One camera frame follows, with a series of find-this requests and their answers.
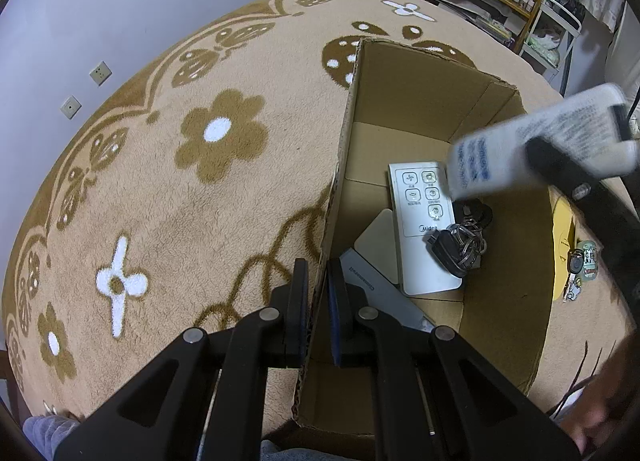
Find white tube with blue print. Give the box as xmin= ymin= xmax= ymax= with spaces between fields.
xmin=446 ymin=83 xmax=637 ymax=200

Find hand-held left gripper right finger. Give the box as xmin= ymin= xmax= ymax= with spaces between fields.
xmin=325 ymin=258 xmax=583 ymax=461

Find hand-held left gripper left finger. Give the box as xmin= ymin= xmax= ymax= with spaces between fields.
xmin=52 ymin=257 xmax=312 ymax=461

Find wall socket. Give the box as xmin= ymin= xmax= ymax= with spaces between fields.
xmin=59 ymin=95 xmax=83 ymax=120
xmin=89 ymin=60 xmax=113 ymax=87

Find person's right hand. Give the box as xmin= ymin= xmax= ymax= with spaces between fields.
xmin=560 ymin=328 xmax=640 ymax=449

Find white trolley cart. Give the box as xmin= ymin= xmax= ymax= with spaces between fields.
xmin=519 ymin=0 xmax=584 ymax=79

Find cardboard box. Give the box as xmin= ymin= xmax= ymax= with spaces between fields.
xmin=292 ymin=38 xmax=577 ymax=434

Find white remote control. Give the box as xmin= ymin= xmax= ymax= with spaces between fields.
xmin=388 ymin=161 xmax=463 ymax=297

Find silver power bank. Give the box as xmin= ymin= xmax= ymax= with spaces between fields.
xmin=340 ymin=247 xmax=437 ymax=333

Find pile of papers and magazines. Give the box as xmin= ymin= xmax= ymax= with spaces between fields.
xmin=424 ymin=0 xmax=517 ymax=44

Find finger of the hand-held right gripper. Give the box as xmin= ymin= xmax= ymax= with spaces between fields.
xmin=526 ymin=135 xmax=640 ymax=294
xmin=611 ymin=103 xmax=633 ymax=143

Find pale square box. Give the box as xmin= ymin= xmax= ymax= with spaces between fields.
xmin=353 ymin=208 xmax=402 ymax=286

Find black key bunch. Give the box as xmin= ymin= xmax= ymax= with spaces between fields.
xmin=424 ymin=200 xmax=494 ymax=278

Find cartoon keychain with key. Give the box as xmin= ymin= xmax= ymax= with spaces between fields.
xmin=564 ymin=238 xmax=602 ymax=303

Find grey trousers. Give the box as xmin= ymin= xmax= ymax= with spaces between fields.
xmin=22 ymin=413 xmax=85 ymax=461

